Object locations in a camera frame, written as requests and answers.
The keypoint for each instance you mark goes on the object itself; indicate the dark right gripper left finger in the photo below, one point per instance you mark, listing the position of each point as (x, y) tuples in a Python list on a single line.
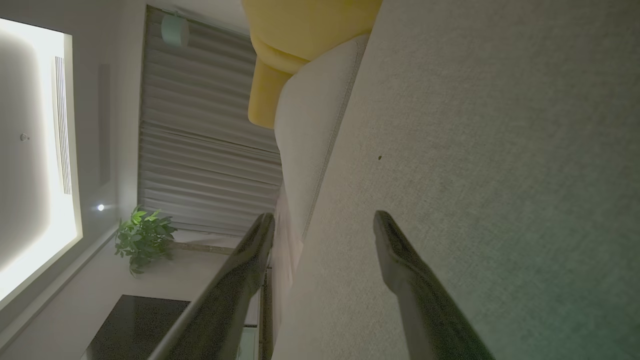
[(220, 310)]

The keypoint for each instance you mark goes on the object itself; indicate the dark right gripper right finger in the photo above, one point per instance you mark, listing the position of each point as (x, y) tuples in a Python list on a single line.
[(425, 310)]

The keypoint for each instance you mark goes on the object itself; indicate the green potted plant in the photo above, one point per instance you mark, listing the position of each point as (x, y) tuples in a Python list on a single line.
[(142, 237)]

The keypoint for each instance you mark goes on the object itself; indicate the grey pleated curtain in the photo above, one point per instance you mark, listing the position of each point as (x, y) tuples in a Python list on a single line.
[(200, 140)]

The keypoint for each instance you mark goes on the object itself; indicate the large grey sofa chaise seat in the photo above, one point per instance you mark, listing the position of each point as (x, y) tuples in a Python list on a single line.
[(500, 150)]

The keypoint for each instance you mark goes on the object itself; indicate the grey sofa seat cushion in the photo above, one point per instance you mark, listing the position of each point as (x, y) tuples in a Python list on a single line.
[(310, 125)]

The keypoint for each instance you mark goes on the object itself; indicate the yellow sofa back cushion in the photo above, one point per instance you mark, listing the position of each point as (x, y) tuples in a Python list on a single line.
[(265, 95), (310, 25)]

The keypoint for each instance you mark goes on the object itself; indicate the white round wall device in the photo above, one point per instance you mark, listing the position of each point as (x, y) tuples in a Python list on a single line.
[(175, 30)]

